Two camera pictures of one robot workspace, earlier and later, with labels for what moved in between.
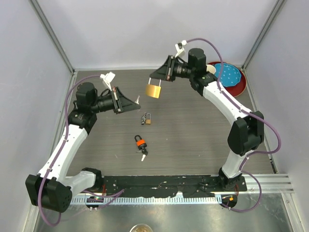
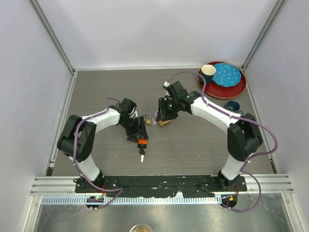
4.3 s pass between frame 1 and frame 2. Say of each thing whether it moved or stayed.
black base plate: stayed
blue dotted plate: stayed
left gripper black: moved
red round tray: stayed
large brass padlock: moved
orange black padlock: stayed
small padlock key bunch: moved
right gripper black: moved
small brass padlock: stayed
